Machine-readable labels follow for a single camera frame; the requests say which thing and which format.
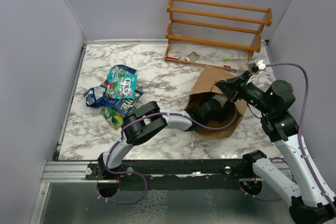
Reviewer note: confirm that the wooden shelf rack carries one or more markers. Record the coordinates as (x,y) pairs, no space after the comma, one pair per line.
(216,25)

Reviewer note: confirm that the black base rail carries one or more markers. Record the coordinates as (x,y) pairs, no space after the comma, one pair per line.
(176,174)

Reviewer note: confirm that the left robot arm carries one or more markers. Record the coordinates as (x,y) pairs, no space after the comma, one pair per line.
(140,125)

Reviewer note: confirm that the pink marker pen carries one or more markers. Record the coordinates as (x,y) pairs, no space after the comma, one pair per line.
(226,66)

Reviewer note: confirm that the green marker pen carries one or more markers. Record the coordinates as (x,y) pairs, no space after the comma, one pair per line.
(234,58)

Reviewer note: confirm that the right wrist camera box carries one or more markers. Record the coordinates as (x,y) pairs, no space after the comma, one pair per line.
(257,66)

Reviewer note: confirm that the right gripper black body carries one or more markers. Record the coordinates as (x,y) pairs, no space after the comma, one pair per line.
(247,87)

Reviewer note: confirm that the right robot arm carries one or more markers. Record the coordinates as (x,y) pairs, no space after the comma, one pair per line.
(308,197)

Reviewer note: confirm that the small open cardboard box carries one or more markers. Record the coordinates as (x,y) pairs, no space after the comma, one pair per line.
(192,57)

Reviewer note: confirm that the dark blue snack packet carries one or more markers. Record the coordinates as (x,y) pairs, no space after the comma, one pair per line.
(96,97)

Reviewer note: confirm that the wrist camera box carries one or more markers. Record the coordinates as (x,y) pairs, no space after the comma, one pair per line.
(257,66)
(221,99)

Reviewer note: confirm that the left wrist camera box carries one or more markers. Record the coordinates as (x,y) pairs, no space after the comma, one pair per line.
(221,99)

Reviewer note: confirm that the red white small box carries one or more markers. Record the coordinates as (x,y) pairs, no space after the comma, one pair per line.
(173,55)

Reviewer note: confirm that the teal red snack packet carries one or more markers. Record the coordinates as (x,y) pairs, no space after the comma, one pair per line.
(118,71)

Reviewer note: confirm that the brown paper bag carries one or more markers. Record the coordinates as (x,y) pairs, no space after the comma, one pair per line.
(210,82)

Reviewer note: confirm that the green snack packet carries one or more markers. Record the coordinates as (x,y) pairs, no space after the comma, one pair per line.
(113,117)

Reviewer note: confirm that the teal white candy bag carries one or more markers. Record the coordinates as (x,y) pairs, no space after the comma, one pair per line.
(122,87)

